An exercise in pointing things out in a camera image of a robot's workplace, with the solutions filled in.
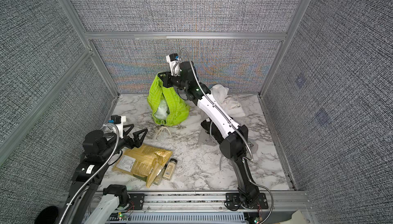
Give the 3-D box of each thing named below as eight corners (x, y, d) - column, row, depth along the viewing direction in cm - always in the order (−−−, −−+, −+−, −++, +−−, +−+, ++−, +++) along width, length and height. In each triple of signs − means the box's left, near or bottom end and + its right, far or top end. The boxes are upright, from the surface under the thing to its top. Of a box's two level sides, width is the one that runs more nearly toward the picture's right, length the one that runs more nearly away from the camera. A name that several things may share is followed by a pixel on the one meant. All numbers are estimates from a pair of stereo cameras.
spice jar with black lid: (163, 178, 82) (161, 176, 79) (170, 160, 89) (169, 157, 85) (170, 181, 81) (169, 179, 78) (177, 162, 88) (176, 159, 84)
